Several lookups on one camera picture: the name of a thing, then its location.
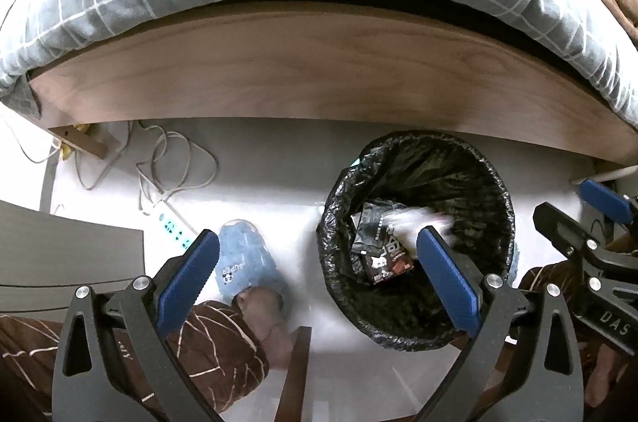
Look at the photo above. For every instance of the person's left leg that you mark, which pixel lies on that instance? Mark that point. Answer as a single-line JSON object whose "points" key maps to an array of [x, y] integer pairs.
{"points": [[214, 342]]}

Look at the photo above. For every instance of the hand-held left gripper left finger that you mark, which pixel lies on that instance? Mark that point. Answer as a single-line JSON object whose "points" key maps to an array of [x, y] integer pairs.
{"points": [[192, 275]]}

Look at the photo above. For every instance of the brown wooden chair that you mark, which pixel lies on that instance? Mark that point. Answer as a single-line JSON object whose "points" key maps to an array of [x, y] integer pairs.
{"points": [[298, 362]]}

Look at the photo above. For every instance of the wooden bed frame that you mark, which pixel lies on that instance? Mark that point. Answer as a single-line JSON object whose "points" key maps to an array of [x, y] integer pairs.
{"points": [[319, 73]]}

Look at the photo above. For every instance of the white power strip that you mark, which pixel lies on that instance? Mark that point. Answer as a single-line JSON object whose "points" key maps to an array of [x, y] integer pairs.
{"points": [[169, 225]]}

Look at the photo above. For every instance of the grey cabinet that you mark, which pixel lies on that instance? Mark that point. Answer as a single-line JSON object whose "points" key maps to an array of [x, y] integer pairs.
{"points": [[60, 252]]}

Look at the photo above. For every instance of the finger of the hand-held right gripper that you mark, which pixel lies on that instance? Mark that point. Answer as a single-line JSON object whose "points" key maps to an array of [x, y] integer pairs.
{"points": [[568, 230], [605, 200]]}

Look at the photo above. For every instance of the trash bin with black bag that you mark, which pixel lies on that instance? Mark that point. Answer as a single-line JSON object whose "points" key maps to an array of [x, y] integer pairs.
{"points": [[448, 172]]}

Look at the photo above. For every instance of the dark brown snack box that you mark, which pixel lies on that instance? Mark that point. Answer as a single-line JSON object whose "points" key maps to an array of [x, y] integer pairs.
{"points": [[389, 262]]}

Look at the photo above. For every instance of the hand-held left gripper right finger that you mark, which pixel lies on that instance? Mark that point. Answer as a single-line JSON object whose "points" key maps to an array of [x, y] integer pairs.
{"points": [[448, 282]]}

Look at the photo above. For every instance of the clear plastic bag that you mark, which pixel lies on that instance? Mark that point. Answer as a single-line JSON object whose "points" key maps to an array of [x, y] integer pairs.
{"points": [[408, 220]]}

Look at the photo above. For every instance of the blue fluffy slipper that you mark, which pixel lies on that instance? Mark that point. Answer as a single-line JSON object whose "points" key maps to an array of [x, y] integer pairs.
{"points": [[244, 257]]}

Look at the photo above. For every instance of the black paper wrapper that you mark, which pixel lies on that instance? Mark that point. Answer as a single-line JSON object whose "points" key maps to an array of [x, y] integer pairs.
{"points": [[366, 227]]}

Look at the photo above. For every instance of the person's right hand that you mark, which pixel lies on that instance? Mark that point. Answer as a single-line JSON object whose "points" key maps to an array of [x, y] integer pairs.
{"points": [[605, 374]]}

